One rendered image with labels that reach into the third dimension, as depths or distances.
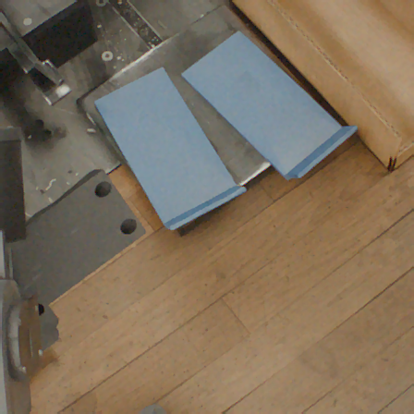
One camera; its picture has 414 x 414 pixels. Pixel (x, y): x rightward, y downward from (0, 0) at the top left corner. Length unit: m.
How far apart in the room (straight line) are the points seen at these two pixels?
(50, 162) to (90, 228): 0.39
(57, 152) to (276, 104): 0.20
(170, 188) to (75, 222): 0.34
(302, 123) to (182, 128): 0.10
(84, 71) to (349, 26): 0.25
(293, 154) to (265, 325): 0.15
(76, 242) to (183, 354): 0.33
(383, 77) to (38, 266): 0.50
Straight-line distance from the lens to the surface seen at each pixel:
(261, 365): 0.91
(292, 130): 0.96
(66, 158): 0.99
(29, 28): 0.96
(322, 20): 1.04
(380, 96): 1.00
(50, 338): 0.66
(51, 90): 0.92
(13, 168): 0.55
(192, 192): 0.93
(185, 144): 0.95
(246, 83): 0.98
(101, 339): 0.92
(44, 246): 0.60
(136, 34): 1.04
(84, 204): 0.60
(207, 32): 1.01
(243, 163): 0.95
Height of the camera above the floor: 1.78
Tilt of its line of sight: 67 degrees down
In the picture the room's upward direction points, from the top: 7 degrees counter-clockwise
